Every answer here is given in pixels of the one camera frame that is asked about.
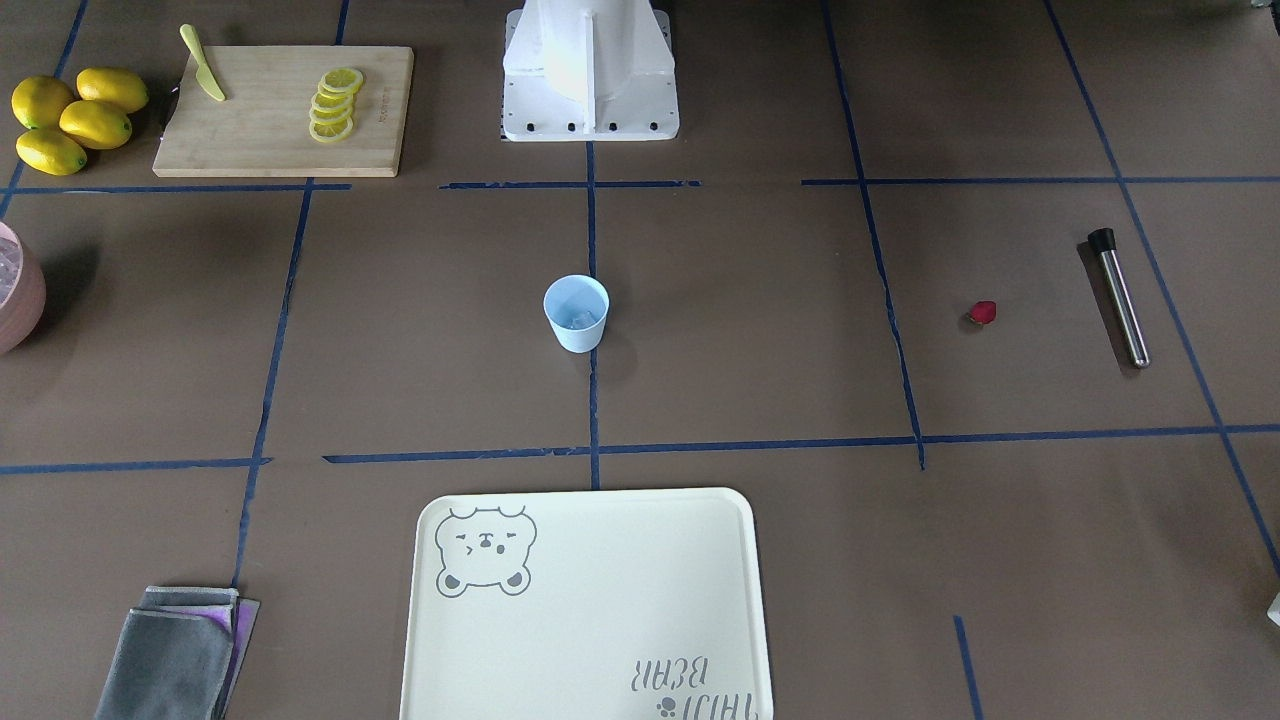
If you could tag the light blue plastic cup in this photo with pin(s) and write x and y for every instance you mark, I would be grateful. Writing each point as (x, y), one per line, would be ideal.
(576, 291)

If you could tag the cream bear serving tray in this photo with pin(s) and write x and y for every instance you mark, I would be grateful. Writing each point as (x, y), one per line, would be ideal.
(626, 604)

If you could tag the bamboo cutting board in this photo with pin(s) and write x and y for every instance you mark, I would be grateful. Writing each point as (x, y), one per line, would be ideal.
(261, 128)

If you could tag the steel muddler black tip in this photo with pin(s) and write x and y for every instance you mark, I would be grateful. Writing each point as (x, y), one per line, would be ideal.
(1104, 247)

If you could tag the ice cube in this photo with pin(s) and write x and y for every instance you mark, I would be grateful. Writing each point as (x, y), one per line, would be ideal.
(579, 318)

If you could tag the red strawberry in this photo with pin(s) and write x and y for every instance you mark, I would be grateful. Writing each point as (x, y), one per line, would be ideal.
(983, 312)

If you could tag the whole yellow lemon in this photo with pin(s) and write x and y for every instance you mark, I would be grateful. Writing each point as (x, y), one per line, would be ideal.
(118, 86)
(51, 151)
(38, 101)
(96, 125)

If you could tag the grey folded cloth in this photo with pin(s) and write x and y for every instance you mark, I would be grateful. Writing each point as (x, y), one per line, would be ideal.
(174, 655)

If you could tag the pink bowl of ice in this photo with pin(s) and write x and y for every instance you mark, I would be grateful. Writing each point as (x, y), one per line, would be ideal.
(24, 290)

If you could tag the yellow plastic knife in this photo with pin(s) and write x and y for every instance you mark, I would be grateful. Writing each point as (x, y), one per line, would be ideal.
(204, 75)

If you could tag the purple folded cloth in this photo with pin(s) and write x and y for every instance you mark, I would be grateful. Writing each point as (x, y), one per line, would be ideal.
(237, 619)

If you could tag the lemon slice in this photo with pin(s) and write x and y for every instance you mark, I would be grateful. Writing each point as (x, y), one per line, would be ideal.
(325, 103)
(329, 116)
(341, 81)
(331, 132)

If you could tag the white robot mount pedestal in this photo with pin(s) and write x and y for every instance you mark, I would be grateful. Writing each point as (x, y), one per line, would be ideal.
(589, 71)

